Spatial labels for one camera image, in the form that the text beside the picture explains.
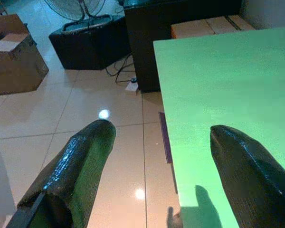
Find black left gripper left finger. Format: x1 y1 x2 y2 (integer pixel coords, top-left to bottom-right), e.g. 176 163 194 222
4 119 117 228

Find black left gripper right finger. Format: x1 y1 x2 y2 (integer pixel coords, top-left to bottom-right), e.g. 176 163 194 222
210 124 285 228

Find white power adapter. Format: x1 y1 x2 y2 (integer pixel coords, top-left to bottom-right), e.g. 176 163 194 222
125 82 140 94

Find green flat board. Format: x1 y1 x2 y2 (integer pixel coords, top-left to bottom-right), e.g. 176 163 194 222
152 26 285 228

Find open brown cardboard box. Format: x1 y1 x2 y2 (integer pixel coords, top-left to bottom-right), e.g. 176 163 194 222
0 13 50 95

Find black speaker box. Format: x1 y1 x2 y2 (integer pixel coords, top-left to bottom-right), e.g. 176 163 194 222
48 13 133 71

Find black cabinet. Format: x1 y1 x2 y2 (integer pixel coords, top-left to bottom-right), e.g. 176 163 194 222
123 0 243 94

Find flat cardboard box stack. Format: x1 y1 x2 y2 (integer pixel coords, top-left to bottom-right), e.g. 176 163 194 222
170 14 256 40

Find white standing fan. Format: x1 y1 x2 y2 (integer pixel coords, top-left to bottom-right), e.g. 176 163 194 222
43 0 105 22

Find black floor cable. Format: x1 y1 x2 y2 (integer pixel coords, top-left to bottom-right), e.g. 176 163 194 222
105 53 138 84

